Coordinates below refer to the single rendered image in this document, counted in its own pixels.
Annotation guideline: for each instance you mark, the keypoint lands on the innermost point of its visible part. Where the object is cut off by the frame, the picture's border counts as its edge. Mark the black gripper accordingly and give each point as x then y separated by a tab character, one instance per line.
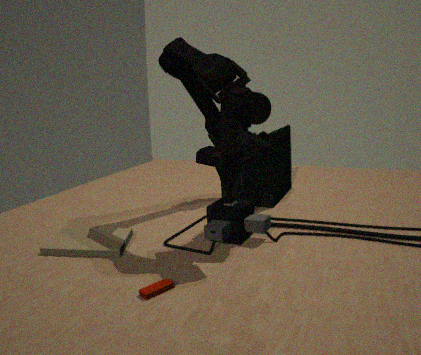
226	161

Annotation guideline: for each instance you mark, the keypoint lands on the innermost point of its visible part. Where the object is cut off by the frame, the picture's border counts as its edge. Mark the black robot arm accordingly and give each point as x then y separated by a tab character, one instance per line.
204	75

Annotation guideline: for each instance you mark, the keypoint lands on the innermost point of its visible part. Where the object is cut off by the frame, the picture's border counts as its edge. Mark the red rectangular block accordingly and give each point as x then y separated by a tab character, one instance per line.
156	289

